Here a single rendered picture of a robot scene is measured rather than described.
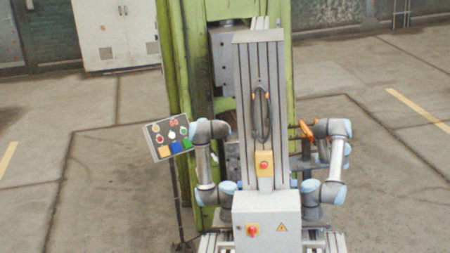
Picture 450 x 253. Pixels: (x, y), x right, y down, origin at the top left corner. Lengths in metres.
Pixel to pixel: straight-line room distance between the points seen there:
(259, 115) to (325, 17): 7.97
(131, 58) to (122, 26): 0.58
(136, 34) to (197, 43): 5.27
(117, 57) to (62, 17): 1.26
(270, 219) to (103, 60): 7.02
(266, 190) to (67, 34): 7.59
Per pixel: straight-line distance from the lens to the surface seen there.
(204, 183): 3.18
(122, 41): 9.23
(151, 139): 3.81
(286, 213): 2.61
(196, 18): 3.94
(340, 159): 3.23
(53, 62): 10.09
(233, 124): 4.20
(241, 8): 3.97
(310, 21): 10.39
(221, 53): 3.87
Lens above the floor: 2.65
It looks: 23 degrees down
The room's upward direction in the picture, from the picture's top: 5 degrees counter-clockwise
